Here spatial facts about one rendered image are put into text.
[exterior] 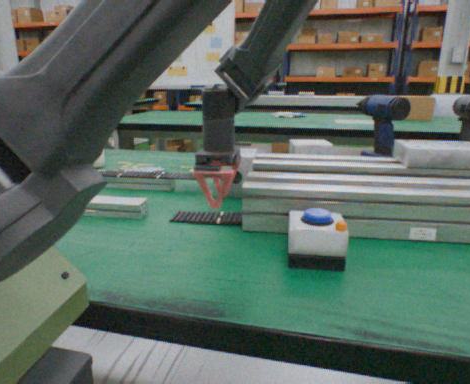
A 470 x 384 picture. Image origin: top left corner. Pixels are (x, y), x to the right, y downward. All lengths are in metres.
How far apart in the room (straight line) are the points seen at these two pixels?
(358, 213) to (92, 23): 0.52
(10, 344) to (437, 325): 0.43
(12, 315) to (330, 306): 0.33
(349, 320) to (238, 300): 0.13
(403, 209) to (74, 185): 0.53
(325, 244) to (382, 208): 0.16
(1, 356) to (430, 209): 0.60
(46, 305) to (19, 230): 0.19
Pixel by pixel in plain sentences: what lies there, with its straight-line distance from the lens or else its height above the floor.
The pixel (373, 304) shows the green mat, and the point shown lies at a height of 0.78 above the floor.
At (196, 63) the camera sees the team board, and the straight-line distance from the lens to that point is 3.66.
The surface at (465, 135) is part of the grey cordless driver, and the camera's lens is 1.12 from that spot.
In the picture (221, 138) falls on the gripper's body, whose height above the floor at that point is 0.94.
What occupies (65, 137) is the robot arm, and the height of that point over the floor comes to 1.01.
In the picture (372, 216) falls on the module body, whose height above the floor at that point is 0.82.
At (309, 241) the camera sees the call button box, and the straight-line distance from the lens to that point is 0.52.
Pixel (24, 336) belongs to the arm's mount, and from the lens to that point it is 0.40.
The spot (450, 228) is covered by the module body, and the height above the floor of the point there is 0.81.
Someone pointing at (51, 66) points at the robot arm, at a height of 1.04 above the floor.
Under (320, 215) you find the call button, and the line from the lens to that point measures 0.53.
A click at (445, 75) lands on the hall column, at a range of 6.59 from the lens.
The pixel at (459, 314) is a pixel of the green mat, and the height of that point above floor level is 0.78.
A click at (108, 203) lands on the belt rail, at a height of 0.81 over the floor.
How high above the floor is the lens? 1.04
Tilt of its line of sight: 17 degrees down
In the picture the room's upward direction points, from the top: straight up
